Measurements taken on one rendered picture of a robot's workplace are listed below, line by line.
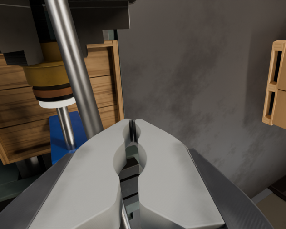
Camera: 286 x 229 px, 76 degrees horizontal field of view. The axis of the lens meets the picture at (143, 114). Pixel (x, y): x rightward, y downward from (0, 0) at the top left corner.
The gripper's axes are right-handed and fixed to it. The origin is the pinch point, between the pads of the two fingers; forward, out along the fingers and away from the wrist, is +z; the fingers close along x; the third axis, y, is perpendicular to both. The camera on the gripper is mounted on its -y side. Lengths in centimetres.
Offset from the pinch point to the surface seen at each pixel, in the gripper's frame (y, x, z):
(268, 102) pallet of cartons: 103, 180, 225
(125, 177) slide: 42, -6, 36
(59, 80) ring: 1.7, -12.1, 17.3
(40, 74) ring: 0.4, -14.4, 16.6
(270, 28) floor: 7, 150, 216
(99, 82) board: 9.8, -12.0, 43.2
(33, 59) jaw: -2.0, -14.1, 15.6
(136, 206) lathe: 65, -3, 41
